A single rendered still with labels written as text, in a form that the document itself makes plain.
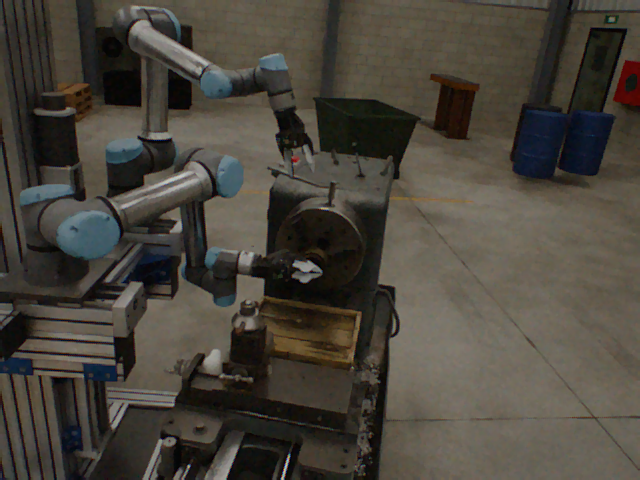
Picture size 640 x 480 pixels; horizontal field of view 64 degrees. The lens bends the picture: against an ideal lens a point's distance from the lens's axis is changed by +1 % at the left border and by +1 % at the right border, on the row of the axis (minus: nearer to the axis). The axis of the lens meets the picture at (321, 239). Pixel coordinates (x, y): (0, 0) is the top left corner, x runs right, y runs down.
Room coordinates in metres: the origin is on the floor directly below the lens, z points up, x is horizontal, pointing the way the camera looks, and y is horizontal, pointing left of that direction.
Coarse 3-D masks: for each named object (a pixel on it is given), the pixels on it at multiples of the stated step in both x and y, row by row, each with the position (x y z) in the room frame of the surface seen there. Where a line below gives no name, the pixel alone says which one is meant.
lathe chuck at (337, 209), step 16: (304, 208) 1.65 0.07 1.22; (320, 208) 1.64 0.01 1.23; (336, 208) 1.66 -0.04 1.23; (288, 224) 1.65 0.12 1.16; (320, 224) 1.64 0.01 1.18; (336, 224) 1.63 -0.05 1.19; (352, 224) 1.62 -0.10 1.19; (288, 240) 1.65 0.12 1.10; (336, 240) 1.63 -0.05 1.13; (352, 240) 1.62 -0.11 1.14; (336, 272) 1.63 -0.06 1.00; (352, 272) 1.62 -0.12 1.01; (320, 288) 1.63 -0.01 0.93
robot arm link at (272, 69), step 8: (264, 56) 1.55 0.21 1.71; (272, 56) 1.54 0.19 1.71; (280, 56) 1.55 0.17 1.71; (264, 64) 1.54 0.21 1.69; (272, 64) 1.53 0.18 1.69; (280, 64) 1.54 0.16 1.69; (256, 72) 1.56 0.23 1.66; (264, 72) 1.54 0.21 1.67; (272, 72) 1.53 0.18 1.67; (280, 72) 1.54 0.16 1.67; (256, 80) 1.55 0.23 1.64; (264, 80) 1.54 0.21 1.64; (272, 80) 1.53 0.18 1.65; (280, 80) 1.53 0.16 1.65; (288, 80) 1.55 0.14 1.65; (264, 88) 1.56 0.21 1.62; (272, 88) 1.53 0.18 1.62; (280, 88) 1.53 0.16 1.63; (288, 88) 1.54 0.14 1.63
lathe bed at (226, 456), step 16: (288, 288) 1.77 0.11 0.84; (304, 288) 1.74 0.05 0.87; (352, 288) 1.78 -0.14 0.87; (320, 304) 1.68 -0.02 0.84; (336, 304) 1.66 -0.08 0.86; (352, 304) 1.66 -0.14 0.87; (240, 432) 0.98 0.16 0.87; (224, 448) 0.92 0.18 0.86; (240, 448) 0.94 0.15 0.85; (256, 448) 0.96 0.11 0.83; (272, 448) 0.96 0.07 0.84; (288, 448) 0.95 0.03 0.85; (192, 464) 0.87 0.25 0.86; (208, 464) 0.89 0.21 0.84; (224, 464) 0.88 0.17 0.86; (240, 464) 0.95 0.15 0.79; (256, 464) 0.96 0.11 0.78; (272, 464) 0.96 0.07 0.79; (288, 464) 0.90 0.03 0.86
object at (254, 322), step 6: (258, 312) 1.08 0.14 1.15; (234, 318) 1.06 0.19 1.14; (240, 318) 1.05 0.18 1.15; (246, 318) 1.05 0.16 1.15; (252, 318) 1.05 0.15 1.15; (258, 318) 1.07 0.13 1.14; (234, 324) 1.05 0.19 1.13; (246, 324) 1.04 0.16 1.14; (252, 324) 1.05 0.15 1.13; (258, 324) 1.06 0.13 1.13; (246, 330) 1.04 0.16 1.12; (252, 330) 1.04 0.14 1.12
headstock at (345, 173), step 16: (304, 160) 2.18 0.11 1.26; (320, 160) 2.20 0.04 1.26; (352, 160) 2.26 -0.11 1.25; (368, 160) 2.28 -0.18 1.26; (384, 160) 2.31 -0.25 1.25; (288, 176) 1.91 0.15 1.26; (304, 176) 1.93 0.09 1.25; (320, 176) 1.95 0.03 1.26; (336, 176) 1.97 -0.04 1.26; (352, 176) 2.00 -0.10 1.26; (368, 176) 2.02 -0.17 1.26; (384, 176) 2.04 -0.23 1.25; (272, 192) 1.82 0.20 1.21; (288, 192) 1.82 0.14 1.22; (304, 192) 1.81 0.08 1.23; (320, 192) 1.81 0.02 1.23; (336, 192) 1.81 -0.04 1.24; (352, 192) 1.81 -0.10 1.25; (368, 192) 1.81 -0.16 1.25; (384, 192) 1.82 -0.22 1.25; (272, 208) 1.82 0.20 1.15; (288, 208) 1.81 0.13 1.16; (368, 208) 1.77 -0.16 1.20; (384, 208) 1.77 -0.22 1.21; (272, 224) 1.82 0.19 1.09; (368, 224) 1.77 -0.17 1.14; (384, 224) 1.78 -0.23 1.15; (272, 240) 1.82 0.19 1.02; (320, 240) 1.79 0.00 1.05; (368, 240) 1.77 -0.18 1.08; (368, 256) 1.77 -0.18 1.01; (368, 272) 1.77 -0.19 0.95; (368, 288) 1.77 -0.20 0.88
